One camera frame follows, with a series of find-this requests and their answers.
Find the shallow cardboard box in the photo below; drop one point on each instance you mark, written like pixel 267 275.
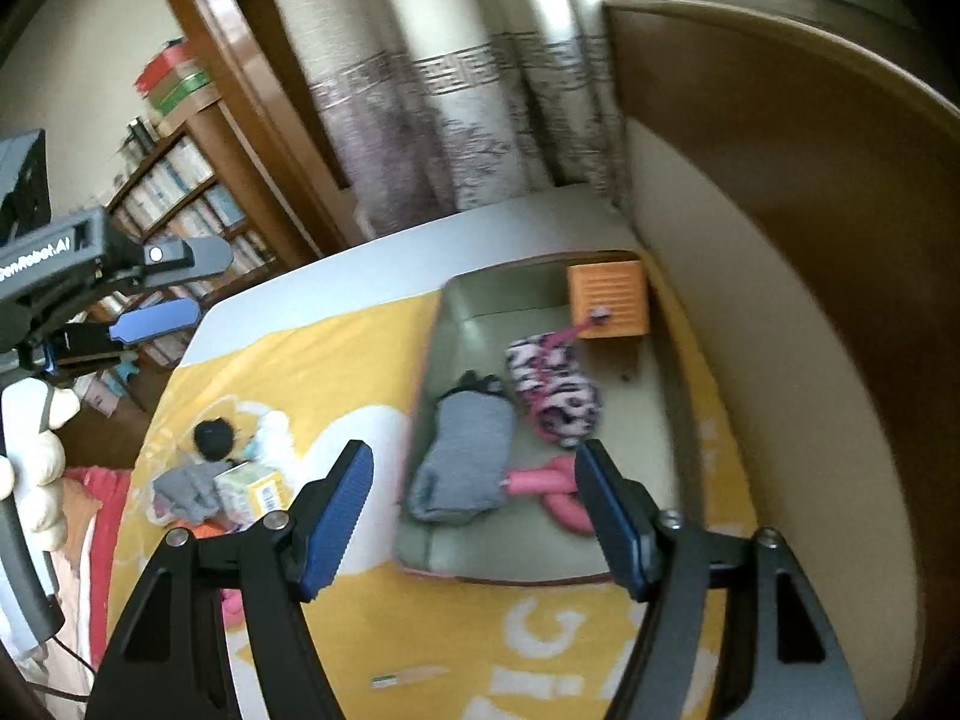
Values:
pixel 645 420

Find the grey sock with black cuff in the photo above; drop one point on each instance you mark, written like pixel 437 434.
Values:
pixel 184 491
pixel 461 465

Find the pink cloth item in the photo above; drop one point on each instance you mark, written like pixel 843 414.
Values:
pixel 231 606

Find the patterned beige curtain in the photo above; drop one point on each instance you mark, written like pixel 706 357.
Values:
pixel 442 90

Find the pale grey bed mattress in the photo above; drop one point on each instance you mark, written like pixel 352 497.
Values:
pixel 450 240

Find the small white green stick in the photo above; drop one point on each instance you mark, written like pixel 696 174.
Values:
pixel 409 678

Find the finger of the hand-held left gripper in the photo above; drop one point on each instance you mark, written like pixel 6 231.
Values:
pixel 180 256
pixel 157 319

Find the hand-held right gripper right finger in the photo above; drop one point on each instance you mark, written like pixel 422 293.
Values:
pixel 611 517

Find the red quilt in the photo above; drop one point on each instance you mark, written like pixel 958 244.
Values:
pixel 97 491

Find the orange ribbed cube block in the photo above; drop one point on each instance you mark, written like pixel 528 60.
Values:
pixel 609 298

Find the stack of boxes on bookshelf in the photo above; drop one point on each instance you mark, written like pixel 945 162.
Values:
pixel 176 79

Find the wooden door frame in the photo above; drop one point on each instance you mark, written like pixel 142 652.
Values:
pixel 225 52

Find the wooden bookshelf with books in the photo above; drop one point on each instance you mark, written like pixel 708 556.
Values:
pixel 187 195

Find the yellow printed blanket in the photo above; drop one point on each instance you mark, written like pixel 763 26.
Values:
pixel 360 375

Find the pink leopard print sock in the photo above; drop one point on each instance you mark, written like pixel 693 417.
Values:
pixel 556 390

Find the person's left hand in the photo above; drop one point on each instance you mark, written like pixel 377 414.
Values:
pixel 34 457

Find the beige floral pillow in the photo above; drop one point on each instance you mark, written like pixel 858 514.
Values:
pixel 75 510

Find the pale yellow small carton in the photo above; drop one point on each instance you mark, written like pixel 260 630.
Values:
pixel 251 491

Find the plain pink sock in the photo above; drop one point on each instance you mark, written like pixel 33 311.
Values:
pixel 551 491

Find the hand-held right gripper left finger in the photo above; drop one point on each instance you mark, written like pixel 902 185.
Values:
pixel 337 517

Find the wooden headboard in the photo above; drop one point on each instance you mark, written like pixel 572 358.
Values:
pixel 810 240

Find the black rolled sock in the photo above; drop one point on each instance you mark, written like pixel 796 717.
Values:
pixel 214 439

